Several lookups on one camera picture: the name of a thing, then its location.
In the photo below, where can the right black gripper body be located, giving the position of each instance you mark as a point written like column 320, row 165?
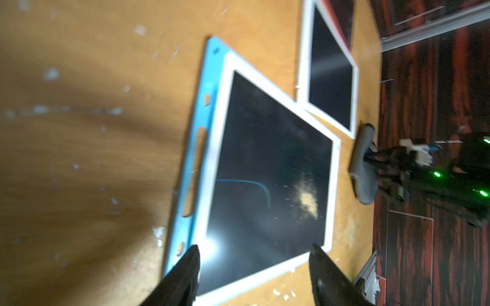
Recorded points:
column 464, row 184

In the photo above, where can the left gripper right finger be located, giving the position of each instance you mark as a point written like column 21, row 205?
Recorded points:
column 329, row 284

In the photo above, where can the blue-edged white drawing tablet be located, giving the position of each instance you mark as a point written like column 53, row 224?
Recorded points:
column 258, row 183

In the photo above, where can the grey microfibre cloth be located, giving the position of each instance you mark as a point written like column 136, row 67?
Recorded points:
column 364, row 176

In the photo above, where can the red drawing tablet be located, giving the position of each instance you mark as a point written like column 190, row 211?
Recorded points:
column 341, row 12

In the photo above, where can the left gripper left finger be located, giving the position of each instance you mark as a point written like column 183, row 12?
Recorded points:
column 179, row 286

